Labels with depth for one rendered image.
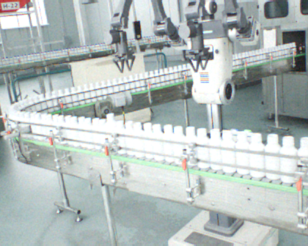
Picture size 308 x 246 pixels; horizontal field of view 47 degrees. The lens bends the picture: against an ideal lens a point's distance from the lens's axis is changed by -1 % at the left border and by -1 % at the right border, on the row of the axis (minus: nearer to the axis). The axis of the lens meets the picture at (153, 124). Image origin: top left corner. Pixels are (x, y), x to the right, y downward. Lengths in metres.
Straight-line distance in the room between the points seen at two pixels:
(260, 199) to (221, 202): 0.18
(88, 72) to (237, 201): 4.53
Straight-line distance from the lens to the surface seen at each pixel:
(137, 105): 3.53
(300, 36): 5.66
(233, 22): 1.89
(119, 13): 1.87
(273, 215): 1.44
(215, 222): 2.46
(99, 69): 5.81
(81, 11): 12.50
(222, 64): 2.06
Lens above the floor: 1.60
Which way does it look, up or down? 15 degrees down
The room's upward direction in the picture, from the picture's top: 7 degrees counter-clockwise
